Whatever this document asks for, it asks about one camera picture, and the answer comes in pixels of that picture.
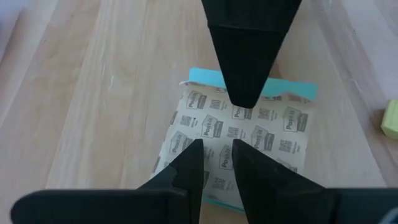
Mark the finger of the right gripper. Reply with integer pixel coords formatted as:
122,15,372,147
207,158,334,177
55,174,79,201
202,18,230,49
201,0,302,109

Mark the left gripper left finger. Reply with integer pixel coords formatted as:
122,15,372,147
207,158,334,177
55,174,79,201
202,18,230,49
11,139,205,224

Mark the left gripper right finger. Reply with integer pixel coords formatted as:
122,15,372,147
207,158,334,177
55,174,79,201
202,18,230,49
231,139,398,224

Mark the yellow-green eraser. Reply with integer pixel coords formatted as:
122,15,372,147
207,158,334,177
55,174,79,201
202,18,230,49
381,99,398,140

